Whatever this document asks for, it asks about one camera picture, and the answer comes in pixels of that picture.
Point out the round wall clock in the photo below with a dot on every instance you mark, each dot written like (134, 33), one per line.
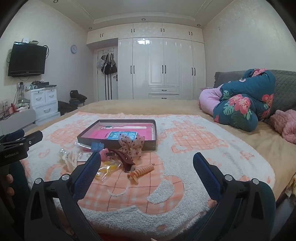
(73, 49)

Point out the clear plastic bag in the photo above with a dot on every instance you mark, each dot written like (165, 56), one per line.
(83, 146)

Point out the grey hanging bag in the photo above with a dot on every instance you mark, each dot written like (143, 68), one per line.
(113, 65)

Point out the white claw hair clip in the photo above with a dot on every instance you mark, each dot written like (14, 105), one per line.
(70, 161)

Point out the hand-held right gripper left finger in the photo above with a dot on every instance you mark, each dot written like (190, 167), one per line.
(89, 171)

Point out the white wardrobe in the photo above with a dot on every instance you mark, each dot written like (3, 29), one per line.
(161, 60)

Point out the dark red claw hair clip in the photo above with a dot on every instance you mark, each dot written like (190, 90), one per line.
(123, 158)

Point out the dark folded clothes pile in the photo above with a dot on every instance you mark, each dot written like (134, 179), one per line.
(78, 97)

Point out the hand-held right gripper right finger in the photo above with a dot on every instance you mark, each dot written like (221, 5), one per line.
(207, 176)

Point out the person's left hand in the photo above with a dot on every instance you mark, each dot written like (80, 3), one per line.
(9, 179)

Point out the black flat television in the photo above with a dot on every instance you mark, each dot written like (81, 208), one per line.
(26, 59)

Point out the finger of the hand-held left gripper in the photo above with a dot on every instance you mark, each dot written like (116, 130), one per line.
(16, 134)
(32, 138)

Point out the pink hair accessory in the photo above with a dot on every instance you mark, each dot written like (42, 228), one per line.
(105, 153)

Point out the white drawer cabinet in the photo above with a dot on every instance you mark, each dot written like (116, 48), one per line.
(45, 102)

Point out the brown clothes heap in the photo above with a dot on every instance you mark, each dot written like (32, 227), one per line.
(66, 107)

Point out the beige dotted bow hair clip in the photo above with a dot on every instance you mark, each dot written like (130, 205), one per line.
(131, 144)

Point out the brown shallow box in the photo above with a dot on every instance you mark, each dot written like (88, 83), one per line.
(81, 138)

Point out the light hanging bag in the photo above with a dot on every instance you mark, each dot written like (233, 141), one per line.
(99, 63)

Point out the black set-top box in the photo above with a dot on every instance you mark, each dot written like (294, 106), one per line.
(45, 85)

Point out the small clear jewelry bag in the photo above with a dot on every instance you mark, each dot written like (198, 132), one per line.
(64, 153)

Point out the peach and white blanket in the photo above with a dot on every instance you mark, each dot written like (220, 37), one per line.
(180, 162)

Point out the white door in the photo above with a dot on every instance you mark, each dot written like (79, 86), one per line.
(101, 85)

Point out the blue floral quilt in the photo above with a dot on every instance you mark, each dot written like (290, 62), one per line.
(249, 97)

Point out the yellow patterned cloth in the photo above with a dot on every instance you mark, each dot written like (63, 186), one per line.
(291, 185)

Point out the black hanging bag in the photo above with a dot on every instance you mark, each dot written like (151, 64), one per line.
(106, 66)

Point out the pink fluffy blanket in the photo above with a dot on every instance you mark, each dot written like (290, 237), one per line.
(285, 125)

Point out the grey quilted headboard cushion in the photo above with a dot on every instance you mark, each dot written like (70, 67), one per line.
(284, 90)

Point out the grey chair back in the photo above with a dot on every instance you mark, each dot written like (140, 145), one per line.
(16, 120)

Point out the pink book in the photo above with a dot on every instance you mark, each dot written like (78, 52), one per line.
(99, 134)

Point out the yellow bangle in clear bag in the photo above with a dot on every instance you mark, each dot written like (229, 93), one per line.
(108, 168)

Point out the person's dark clothing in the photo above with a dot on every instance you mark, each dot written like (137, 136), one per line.
(20, 178)

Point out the tan bed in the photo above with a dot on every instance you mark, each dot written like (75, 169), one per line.
(143, 106)

